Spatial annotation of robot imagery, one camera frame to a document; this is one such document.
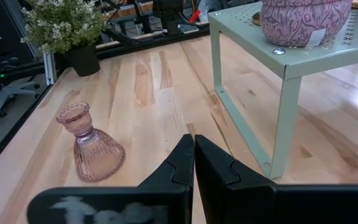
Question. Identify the medium gold candlestick holder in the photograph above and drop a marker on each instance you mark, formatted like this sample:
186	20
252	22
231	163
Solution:
356	3

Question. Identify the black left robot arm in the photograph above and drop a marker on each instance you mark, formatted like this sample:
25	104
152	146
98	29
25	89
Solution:
166	12

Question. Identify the small red object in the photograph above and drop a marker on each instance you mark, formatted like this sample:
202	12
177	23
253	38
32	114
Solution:
195	15

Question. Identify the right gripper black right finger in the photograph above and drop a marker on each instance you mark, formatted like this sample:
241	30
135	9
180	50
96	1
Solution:
228	193

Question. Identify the potted green white-flowered plant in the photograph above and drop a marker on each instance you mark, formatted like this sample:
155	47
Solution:
61	28

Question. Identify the purple patterned candle tin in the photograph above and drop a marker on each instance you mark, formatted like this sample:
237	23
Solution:
291	25

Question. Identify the silver aluminium profile post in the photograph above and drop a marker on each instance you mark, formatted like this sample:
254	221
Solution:
50	68

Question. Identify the short gold candlestick holder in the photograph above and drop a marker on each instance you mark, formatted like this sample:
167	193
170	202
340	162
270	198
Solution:
256	19

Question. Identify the green perforated box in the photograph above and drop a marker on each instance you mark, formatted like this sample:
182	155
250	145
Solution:
291	67

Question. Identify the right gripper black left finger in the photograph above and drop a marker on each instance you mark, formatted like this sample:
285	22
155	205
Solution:
166	193

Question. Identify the pink ribbed glass candle holder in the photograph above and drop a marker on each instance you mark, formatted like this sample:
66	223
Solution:
95	155

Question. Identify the grey office chair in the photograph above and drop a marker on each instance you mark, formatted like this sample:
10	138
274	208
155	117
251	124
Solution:
9	90

